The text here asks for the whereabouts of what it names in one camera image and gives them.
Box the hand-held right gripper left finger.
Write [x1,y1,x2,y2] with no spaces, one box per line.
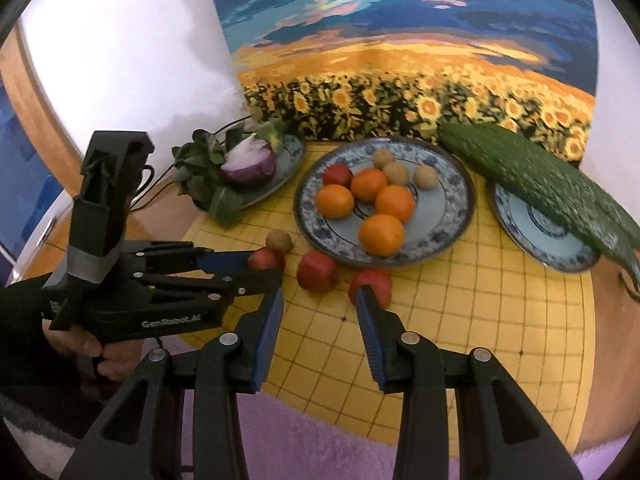
[59,290,285,480]

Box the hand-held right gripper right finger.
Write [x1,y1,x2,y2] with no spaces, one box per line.
[355,287,583,480]

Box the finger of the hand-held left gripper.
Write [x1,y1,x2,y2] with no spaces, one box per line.
[132,268,285,311]
[120,240,257,277]

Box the red apple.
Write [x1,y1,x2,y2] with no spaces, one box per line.
[297,252,338,294]
[248,247,287,272]
[348,268,394,310]
[322,163,354,188]

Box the orange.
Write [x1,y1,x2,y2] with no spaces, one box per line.
[316,184,355,220]
[350,168,389,203]
[358,213,405,256]
[375,185,416,224]

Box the large blue patterned plate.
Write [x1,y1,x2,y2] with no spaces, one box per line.
[293,137,476,267]

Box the person's left hand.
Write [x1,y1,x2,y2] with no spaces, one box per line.
[41,320,146,381]

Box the green bok choy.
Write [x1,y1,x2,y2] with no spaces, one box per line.
[171,117,291,228]

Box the halved red onion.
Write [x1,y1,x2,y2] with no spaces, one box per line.
[221,134,277,184]

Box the yellow grid game board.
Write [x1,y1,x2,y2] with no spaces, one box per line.
[180,142,596,461]

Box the purple fluffy towel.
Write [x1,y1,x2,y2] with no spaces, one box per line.
[165,337,621,480]

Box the blue plate with greens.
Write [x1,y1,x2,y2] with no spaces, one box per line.
[192,134,307,211]

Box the small blue patterned plate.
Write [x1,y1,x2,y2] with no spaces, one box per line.
[487,180,601,273]

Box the grey white cloth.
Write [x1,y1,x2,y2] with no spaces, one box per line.
[0,392,81,480]

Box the green cucumber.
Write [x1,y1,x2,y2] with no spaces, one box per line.
[437,122,640,303]

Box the sunflower field painting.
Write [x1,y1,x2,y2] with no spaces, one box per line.
[202,0,599,163]

